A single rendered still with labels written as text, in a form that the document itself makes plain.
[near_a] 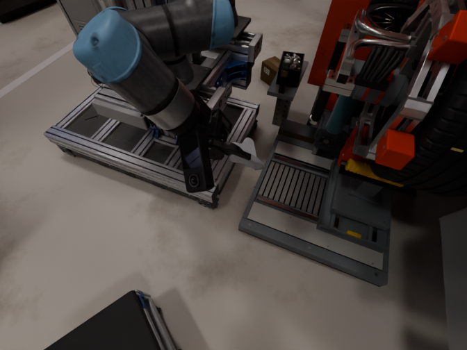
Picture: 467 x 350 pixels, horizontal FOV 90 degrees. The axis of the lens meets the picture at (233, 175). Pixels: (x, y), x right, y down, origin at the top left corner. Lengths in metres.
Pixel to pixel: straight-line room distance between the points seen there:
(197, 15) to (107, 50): 0.17
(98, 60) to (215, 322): 1.27
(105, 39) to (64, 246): 1.54
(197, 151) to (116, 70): 0.16
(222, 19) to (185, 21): 0.06
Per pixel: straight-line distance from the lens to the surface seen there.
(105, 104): 1.17
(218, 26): 0.45
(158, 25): 0.43
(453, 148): 0.85
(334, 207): 1.41
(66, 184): 2.00
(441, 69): 0.85
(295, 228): 1.45
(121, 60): 0.32
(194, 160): 0.40
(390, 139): 0.82
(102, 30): 0.32
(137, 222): 1.62
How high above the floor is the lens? 1.39
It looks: 57 degrees down
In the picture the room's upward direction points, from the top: straight up
